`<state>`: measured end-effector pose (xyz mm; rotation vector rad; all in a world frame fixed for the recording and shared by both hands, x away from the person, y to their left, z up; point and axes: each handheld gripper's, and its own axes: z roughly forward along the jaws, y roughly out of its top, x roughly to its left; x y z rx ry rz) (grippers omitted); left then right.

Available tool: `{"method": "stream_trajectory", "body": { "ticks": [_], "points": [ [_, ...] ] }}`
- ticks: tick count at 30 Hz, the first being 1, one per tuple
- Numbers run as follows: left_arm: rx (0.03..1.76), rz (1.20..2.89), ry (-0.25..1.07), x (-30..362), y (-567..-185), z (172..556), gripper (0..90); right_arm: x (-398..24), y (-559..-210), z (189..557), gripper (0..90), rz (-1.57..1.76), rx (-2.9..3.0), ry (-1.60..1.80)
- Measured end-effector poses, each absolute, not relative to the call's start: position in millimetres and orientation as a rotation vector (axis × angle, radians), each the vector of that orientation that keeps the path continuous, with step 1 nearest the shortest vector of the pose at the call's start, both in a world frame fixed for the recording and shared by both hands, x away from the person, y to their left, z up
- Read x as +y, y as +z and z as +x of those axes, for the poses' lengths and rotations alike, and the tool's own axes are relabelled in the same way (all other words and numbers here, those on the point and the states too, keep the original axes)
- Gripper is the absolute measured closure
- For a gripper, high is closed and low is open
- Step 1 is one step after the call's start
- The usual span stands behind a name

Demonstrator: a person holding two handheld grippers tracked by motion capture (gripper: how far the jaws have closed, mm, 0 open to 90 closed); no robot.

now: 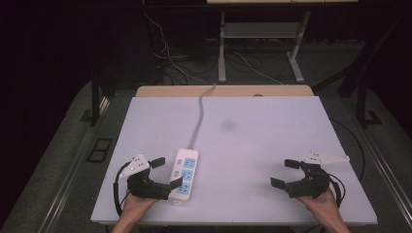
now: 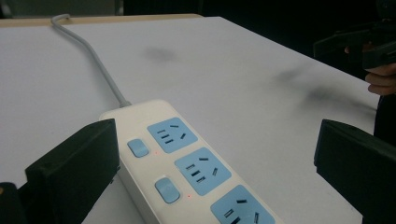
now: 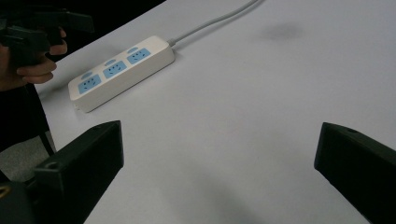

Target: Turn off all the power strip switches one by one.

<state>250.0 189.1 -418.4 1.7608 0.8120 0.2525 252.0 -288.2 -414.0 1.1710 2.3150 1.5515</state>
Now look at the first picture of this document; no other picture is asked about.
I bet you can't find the black floor socket frame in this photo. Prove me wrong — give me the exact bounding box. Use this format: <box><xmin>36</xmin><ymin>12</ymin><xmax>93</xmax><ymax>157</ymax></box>
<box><xmin>86</xmin><ymin>138</ymin><xmax>114</xmax><ymax>164</ymax></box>

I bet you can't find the person's left hand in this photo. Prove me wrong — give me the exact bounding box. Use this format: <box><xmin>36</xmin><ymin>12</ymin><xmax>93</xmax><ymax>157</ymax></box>
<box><xmin>120</xmin><ymin>192</ymin><xmax>160</xmax><ymax>224</ymax></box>

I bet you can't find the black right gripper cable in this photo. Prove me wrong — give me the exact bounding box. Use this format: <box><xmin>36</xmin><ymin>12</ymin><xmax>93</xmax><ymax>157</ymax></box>
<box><xmin>327</xmin><ymin>172</ymin><xmax>347</xmax><ymax>209</ymax></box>

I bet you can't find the white power strip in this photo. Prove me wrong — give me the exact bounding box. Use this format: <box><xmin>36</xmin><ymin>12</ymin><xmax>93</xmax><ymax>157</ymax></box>
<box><xmin>167</xmin><ymin>148</ymin><xmax>199</xmax><ymax>206</ymax></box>

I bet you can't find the black stand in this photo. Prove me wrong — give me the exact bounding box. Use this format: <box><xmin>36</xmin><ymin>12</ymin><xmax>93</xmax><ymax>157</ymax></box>
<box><xmin>79</xmin><ymin>72</ymin><xmax>117</xmax><ymax>127</ymax></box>
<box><xmin>355</xmin><ymin>81</ymin><xmax>383</xmax><ymax>128</ymax></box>

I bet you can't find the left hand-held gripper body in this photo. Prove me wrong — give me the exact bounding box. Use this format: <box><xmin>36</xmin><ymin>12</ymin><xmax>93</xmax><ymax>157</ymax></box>
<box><xmin>119</xmin><ymin>153</ymin><xmax>173</xmax><ymax>201</ymax></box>

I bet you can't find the grey metal stand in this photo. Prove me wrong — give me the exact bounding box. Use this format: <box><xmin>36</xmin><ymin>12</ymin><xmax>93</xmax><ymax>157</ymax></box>
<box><xmin>218</xmin><ymin>11</ymin><xmax>311</xmax><ymax>84</ymax></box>

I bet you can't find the aluminium floor rail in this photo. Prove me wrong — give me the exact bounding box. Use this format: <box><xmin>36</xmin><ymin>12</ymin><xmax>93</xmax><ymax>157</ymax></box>
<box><xmin>38</xmin><ymin>96</ymin><xmax>111</xmax><ymax>233</ymax></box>
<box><xmin>360</xmin><ymin>125</ymin><xmax>412</xmax><ymax>221</ymax></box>

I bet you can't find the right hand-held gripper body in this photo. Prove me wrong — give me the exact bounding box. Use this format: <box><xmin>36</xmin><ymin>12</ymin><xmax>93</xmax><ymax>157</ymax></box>
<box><xmin>285</xmin><ymin>150</ymin><xmax>351</xmax><ymax>199</ymax></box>

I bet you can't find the grey power strip cable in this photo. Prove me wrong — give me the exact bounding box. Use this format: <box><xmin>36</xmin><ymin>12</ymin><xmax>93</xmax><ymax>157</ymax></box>
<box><xmin>188</xmin><ymin>83</ymin><xmax>218</xmax><ymax>150</ymax></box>

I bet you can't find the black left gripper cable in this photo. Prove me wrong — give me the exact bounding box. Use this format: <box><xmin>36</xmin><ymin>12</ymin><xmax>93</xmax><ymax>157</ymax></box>
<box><xmin>112</xmin><ymin>160</ymin><xmax>132</xmax><ymax>217</ymax></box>

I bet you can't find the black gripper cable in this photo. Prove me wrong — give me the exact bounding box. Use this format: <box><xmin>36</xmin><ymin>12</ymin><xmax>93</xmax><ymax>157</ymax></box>
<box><xmin>112</xmin><ymin>160</ymin><xmax>132</xmax><ymax>217</ymax></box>
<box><xmin>327</xmin><ymin>172</ymin><xmax>347</xmax><ymax>209</ymax></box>

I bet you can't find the person's right hand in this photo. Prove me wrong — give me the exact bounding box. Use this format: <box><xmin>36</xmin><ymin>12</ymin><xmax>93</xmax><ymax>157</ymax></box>
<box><xmin>297</xmin><ymin>187</ymin><xmax>344</xmax><ymax>228</ymax></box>

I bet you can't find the thin black cable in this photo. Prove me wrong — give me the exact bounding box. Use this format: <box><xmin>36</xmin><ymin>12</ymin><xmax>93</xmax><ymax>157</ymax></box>
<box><xmin>329</xmin><ymin>117</ymin><xmax>367</xmax><ymax>183</ymax></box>

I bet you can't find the white floor cable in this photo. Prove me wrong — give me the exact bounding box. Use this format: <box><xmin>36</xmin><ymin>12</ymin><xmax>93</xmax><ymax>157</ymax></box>
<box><xmin>143</xmin><ymin>13</ymin><xmax>209</xmax><ymax>85</ymax></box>

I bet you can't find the wooden table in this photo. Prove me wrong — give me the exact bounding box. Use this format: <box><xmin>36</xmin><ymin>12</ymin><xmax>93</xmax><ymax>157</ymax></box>
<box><xmin>135</xmin><ymin>84</ymin><xmax>315</xmax><ymax>98</ymax></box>

